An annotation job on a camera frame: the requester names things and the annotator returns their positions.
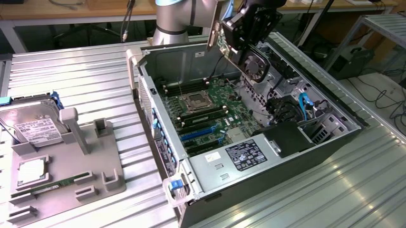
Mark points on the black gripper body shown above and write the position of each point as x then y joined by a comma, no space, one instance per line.
254,21

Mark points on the graphics card with black fan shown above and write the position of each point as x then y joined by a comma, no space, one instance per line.
255,67

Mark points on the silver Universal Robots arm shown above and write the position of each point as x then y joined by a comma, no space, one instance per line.
168,19

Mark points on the green motherboard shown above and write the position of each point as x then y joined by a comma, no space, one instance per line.
222,95

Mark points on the black box on floor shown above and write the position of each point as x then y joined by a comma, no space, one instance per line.
355,61

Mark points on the CPU socket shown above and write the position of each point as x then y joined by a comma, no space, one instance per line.
195,101

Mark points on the metal slat side table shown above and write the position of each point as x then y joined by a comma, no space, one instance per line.
386,26

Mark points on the installed RAM stick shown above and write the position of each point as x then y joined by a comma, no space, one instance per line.
203,117

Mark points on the silver chipset heatsink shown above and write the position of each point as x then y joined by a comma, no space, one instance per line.
238,133

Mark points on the blue expansion slot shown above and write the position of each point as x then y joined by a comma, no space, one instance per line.
196,134

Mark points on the wooden desk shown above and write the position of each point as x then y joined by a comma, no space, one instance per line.
63,10

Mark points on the grey power supply unit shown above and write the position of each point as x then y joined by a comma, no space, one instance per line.
222,166

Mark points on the open black PC case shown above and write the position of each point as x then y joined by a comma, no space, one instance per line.
284,175

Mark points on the blue case latch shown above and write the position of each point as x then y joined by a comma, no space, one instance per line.
175,185

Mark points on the hard disk with blue caddy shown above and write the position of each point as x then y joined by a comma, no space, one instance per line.
31,123

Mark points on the grey parts rack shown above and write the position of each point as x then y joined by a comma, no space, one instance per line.
63,166

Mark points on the green RAM stick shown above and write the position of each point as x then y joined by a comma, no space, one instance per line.
51,186

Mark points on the silver CPU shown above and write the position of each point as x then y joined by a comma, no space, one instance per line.
31,173

